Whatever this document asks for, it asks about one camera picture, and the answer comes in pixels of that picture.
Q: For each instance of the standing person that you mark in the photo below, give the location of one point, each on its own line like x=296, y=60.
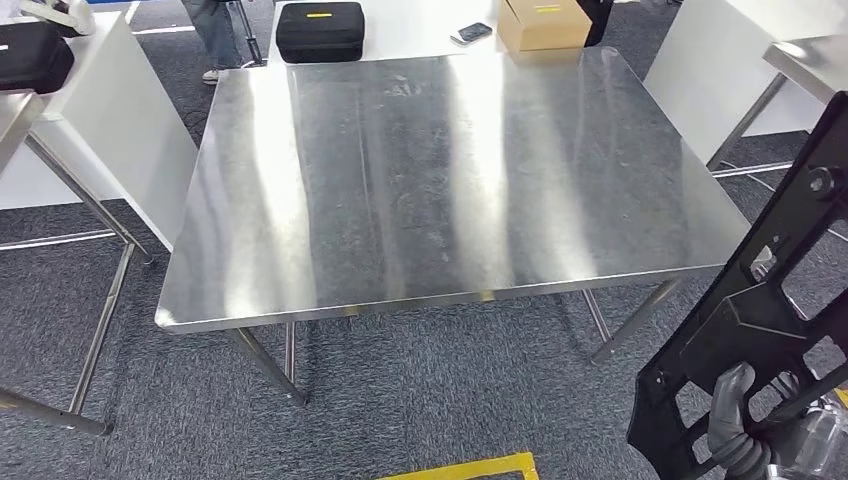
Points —
x=215, y=33

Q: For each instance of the black zip case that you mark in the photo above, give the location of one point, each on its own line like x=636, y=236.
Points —
x=33, y=60
x=318, y=36

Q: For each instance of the white headset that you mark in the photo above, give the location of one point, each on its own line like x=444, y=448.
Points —
x=63, y=14

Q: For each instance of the black plastic bracket part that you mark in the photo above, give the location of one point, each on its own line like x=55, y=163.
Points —
x=748, y=331

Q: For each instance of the cardboard box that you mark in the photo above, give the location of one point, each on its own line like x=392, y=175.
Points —
x=543, y=30

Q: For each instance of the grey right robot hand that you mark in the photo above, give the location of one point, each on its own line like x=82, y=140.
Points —
x=732, y=397

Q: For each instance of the black smartphone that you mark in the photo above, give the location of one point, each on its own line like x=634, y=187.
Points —
x=474, y=32

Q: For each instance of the yellow floor tape square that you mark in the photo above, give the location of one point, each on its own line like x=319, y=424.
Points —
x=477, y=466

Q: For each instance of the stainless steel workbench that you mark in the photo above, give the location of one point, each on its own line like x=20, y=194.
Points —
x=430, y=185

